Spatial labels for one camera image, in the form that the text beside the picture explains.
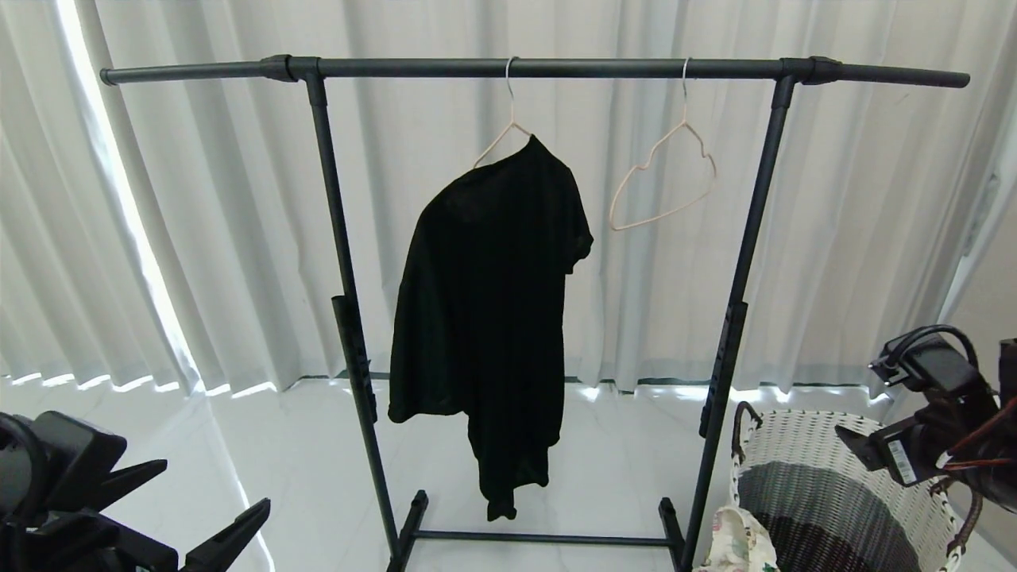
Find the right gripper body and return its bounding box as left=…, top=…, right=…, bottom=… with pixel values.
left=834, top=415, right=969, bottom=488

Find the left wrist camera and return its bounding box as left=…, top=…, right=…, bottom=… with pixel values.
left=0, top=411, right=128, bottom=513

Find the black garment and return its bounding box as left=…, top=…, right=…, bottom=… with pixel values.
left=388, top=135, right=595, bottom=523

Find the cream printed garment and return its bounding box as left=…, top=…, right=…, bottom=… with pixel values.
left=698, top=506, right=779, bottom=572

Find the black cable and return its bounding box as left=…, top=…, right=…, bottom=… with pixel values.
left=884, top=324, right=980, bottom=368
left=0, top=413, right=50, bottom=525

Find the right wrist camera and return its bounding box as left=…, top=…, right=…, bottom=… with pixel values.
left=868, top=332, right=998, bottom=414

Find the black clothes rack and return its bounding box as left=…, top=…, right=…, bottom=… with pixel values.
left=99, top=54, right=972, bottom=572

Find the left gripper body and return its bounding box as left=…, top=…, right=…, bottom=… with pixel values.
left=0, top=512, right=180, bottom=572

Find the pink clothes hanger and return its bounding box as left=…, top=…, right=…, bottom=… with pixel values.
left=608, top=57, right=717, bottom=233
left=473, top=57, right=533, bottom=169

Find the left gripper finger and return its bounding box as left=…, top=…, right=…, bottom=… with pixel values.
left=181, top=498, right=273, bottom=572
left=87, top=459, right=169, bottom=509

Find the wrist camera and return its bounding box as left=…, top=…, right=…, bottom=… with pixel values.
left=0, top=411, right=128, bottom=513
left=868, top=332, right=998, bottom=414

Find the white laundry basket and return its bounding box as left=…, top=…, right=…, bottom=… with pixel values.
left=727, top=401, right=986, bottom=572

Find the white curtain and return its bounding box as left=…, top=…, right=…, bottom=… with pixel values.
left=0, top=0, right=1017, bottom=398

